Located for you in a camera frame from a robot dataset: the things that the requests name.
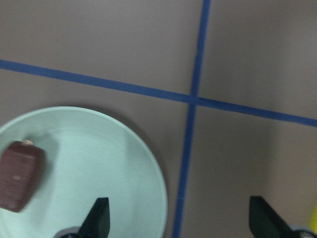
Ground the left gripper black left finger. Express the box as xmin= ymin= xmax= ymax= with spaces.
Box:
xmin=78 ymin=198 xmax=109 ymax=238

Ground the light green round plate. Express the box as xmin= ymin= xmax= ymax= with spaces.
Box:
xmin=0 ymin=107 xmax=167 ymax=238

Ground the brown rectangular bun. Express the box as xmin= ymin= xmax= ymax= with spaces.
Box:
xmin=0 ymin=140 xmax=46 ymax=213

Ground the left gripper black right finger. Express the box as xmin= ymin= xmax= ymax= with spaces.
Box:
xmin=249 ymin=196 xmax=301 ymax=238

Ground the yellow bamboo steamer basket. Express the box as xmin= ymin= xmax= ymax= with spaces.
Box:
xmin=309 ymin=205 xmax=317 ymax=233

